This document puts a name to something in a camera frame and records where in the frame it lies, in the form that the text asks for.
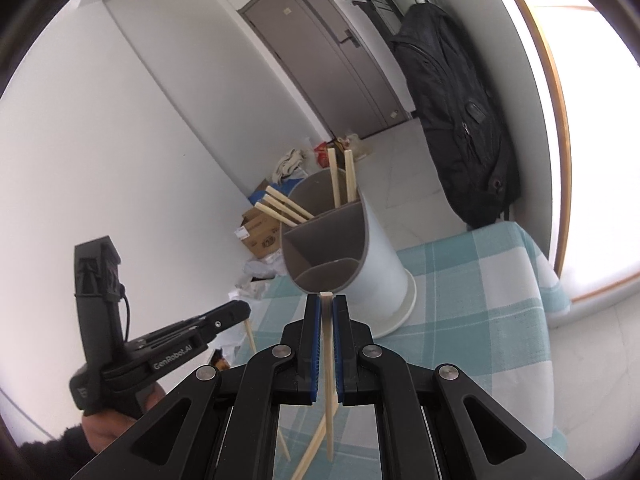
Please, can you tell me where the white grey utensil holder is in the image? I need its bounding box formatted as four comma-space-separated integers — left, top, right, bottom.
280, 169, 416, 338

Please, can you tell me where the person left hand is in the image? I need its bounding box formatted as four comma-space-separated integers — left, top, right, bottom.
81, 408, 137, 454

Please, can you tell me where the red yellow bag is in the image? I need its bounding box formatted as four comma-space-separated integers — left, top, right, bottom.
314, 142, 337, 169

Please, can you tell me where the black backpack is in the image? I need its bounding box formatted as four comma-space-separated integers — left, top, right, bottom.
390, 2, 521, 229

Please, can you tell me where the white plastic bag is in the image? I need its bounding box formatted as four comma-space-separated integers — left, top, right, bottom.
228, 250, 286, 300

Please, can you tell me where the grey door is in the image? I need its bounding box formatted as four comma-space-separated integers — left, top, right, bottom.
241, 0, 409, 139

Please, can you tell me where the bamboo chopstick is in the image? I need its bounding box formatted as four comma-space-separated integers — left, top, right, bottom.
291, 394, 338, 480
320, 292, 337, 462
262, 194, 307, 223
255, 203, 297, 228
344, 150, 357, 203
266, 185, 314, 219
243, 318, 257, 354
326, 148, 342, 208
277, 428, 291, 462

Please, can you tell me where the teal checkered tablecloth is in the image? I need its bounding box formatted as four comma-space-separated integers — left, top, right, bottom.
247, 222, 572, 479

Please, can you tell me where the blue cardboard box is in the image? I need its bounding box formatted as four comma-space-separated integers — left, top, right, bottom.
248, 179, 270, 204

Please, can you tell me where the brown cardboard box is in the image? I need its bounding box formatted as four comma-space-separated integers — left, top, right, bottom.
234, 208, 280, 259

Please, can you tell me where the beige cloth bag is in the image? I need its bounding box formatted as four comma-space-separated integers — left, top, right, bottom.
271, 148, 309, 183

